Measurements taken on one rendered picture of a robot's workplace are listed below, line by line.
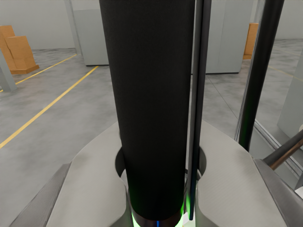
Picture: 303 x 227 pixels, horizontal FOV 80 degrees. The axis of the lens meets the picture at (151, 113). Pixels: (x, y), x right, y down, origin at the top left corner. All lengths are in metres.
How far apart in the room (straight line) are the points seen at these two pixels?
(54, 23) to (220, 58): 10.71
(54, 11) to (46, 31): 1.34
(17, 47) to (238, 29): 7.15
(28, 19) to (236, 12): 12.14
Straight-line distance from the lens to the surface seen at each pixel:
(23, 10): 14.77
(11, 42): 8.27
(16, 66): 8.48
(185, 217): 0.21
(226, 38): 5.85
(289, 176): 1.29
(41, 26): 14.34
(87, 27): 7.59
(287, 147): 0.31
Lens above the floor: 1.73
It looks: 29 degrees down
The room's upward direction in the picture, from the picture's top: 3 degrees counter-clockwise
